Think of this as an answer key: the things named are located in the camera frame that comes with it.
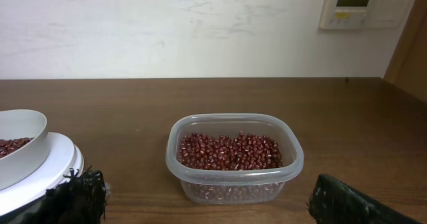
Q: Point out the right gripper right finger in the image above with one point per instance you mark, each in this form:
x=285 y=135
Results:
x=334 y=202

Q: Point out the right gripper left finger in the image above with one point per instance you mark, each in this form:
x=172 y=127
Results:
x=80 y=200

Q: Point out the white digital kitchen scale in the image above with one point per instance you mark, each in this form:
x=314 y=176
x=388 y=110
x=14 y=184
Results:
x=63 y=156

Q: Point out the white round bowl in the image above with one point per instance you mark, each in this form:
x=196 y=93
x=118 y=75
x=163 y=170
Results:
x=16 y=124

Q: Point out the red beans in bowl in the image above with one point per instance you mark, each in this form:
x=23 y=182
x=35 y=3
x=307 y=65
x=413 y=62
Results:
x=11 y=145

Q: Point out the red beans in container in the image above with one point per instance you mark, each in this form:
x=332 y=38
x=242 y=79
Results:
x=243 y=152

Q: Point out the clear plastic bean container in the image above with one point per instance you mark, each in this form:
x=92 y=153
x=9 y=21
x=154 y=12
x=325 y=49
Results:
x=235 y=187

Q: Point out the white wall control panel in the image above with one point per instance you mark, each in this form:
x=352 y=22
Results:
x=363 y=14

